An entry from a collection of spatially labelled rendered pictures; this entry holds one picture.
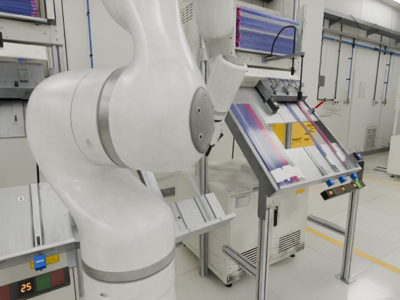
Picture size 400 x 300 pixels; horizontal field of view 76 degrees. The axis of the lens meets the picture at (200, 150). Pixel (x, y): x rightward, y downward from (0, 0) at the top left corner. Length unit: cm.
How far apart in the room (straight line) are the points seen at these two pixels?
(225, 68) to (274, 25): 114
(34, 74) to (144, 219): 87
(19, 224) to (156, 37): 67
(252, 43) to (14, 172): 220
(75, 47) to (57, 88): 242
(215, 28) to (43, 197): 65
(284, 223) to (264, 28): 121
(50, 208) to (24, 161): 189
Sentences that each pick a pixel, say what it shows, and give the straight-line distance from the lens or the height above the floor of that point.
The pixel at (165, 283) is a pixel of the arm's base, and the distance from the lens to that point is 36.
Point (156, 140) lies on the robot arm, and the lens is 24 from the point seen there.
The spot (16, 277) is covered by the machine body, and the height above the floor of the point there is 48.
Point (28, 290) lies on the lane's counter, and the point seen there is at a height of 65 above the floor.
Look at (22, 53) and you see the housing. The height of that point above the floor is 126.
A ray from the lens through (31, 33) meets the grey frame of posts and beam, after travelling 122.
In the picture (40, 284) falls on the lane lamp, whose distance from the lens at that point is 79.
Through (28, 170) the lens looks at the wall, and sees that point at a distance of 274.
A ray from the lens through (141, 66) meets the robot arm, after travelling 26.
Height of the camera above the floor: 108
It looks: 10 degrees down
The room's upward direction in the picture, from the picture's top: straight up
